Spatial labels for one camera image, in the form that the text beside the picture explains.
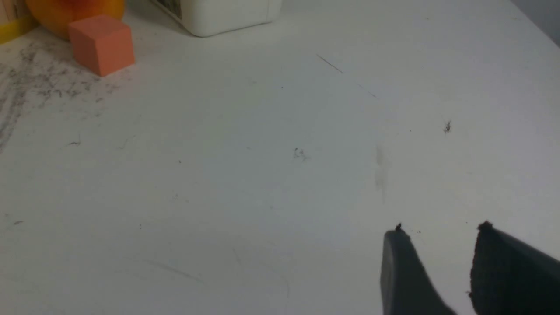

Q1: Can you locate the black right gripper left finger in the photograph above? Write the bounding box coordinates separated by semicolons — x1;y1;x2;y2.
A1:
380;224;455;315

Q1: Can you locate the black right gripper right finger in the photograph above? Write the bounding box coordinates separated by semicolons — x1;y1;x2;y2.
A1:
469;221;560;315

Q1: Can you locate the white box with green lid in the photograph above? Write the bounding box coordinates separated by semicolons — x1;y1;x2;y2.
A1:
154;0;282;38

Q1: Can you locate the yellow bamboo steamer basket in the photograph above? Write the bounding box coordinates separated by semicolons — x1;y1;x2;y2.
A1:
0;0;39;44

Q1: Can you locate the orange cube block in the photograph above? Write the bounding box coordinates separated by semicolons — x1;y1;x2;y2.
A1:
68;15;135;77

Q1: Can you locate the orange yellow toy pear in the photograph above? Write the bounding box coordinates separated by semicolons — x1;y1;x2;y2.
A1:
25;0;126;39

